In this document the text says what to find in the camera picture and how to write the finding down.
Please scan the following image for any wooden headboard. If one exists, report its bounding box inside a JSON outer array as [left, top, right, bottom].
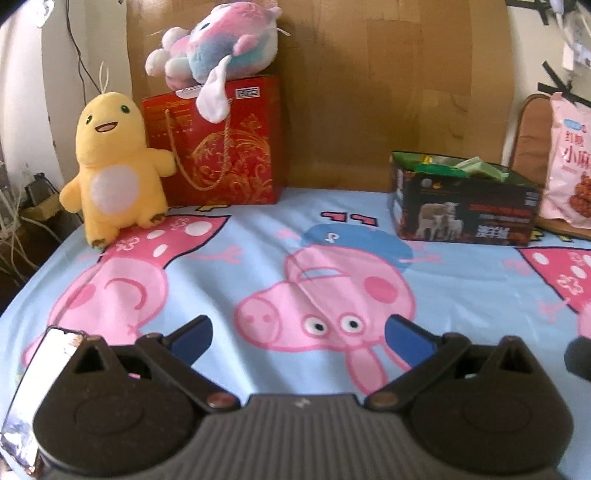
[[124, 0, 516, 194]]

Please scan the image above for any pink fried twist bag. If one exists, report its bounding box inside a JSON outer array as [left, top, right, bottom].
[[540, 93, 590, 230]]

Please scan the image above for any red gift bag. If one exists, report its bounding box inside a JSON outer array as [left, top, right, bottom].
[[142, 75, 288, 207]]

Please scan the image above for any yellow dinosaur plush toy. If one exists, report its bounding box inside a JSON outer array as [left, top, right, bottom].
[[59, 92, 176, 248]]

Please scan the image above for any pastel unicorn plush toy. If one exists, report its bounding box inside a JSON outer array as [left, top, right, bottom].
[[144, 1, 286, 124]]

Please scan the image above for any green soda biscuit packet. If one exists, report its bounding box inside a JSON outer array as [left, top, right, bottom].
[[391, 151, 468, 178]]

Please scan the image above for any black wall cable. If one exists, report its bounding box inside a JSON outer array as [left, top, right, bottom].
[[64, 0, 91, 107]]

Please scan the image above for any light green wafer packet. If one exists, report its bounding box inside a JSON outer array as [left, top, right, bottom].
[[454, 156, 509, 182]]

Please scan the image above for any black sheep print box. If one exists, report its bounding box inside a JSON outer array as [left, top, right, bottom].
[[389, 155, 542, 246]]

